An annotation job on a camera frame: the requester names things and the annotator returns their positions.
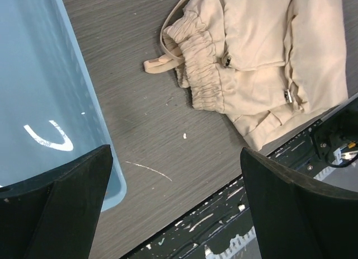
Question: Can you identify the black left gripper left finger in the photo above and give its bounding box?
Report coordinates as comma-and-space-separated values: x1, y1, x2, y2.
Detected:
1, 144, 113, 258

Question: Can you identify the beige folded fabric garment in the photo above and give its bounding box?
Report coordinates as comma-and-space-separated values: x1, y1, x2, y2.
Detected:
144, 0, 348, 150

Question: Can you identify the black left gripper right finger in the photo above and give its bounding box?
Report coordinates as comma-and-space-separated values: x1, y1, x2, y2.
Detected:
240, 148, 357, 258

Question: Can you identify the light blue plastic basket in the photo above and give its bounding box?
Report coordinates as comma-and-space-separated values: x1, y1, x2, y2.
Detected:
0, 0, 128, 213

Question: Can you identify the black paint-chipped base rail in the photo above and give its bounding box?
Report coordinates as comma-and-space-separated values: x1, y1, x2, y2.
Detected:
120, 96, 358, 259

